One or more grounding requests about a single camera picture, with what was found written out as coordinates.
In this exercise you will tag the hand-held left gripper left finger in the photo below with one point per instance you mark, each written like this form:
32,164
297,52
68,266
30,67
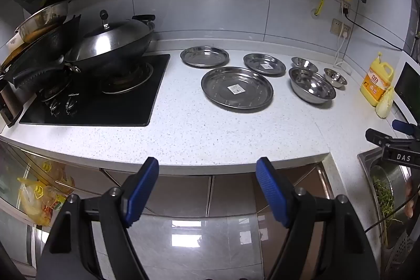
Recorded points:
141,191

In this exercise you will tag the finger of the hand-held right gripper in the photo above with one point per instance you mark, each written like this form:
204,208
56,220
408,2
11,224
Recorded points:
401,126
377,136

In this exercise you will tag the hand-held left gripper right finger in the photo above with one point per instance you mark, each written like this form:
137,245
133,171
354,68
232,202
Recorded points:
274,191

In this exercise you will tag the small steel bowl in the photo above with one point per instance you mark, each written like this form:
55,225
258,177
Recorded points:
304,64
335,77

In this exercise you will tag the person's right hand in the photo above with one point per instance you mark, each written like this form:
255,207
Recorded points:
409,193

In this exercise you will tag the steel basin with greens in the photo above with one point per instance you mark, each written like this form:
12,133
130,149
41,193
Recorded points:
390,178

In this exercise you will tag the napa cabbage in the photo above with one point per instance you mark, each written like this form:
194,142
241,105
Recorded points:
384,104

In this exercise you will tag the steel sink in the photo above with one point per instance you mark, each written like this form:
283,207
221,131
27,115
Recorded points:
365,162

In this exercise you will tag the brown cabinet doors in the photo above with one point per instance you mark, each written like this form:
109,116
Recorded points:
229,194

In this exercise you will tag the yellow detergent bottle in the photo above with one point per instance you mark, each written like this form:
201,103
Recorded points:
374,83

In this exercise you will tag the large steel bowl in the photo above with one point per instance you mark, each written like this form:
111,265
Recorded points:
311,86

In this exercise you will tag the black glass gas stove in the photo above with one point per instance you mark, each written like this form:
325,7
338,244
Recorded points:
98,109

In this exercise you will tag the steel strainer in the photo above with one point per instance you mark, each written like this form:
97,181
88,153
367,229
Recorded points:
400,253

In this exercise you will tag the yellow plastic bag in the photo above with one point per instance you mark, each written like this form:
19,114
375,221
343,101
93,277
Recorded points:
42,198

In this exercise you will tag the large steel plate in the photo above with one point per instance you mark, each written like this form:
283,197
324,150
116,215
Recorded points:
237,88

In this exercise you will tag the stove knob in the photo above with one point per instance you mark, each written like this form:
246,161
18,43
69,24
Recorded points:
54,107
71,105

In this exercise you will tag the small steel plate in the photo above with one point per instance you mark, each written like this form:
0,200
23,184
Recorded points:
264,64

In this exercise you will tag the black wok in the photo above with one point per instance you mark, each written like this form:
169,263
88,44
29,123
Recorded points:
131,48

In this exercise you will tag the medium steel plate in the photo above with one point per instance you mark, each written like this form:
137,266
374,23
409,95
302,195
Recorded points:
204,56

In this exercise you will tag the steel wok lid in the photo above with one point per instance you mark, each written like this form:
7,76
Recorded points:
111,37

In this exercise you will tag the black frying pan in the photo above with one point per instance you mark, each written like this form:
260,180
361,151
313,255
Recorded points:
42,50

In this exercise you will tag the wall socket with white plug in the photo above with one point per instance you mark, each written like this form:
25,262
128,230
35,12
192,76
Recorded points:
346,30

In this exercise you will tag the empty wall socket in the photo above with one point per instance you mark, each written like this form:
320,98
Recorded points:
336,26

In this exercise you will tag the wall socket with black plug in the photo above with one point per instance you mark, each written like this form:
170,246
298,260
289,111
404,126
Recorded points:
345,6

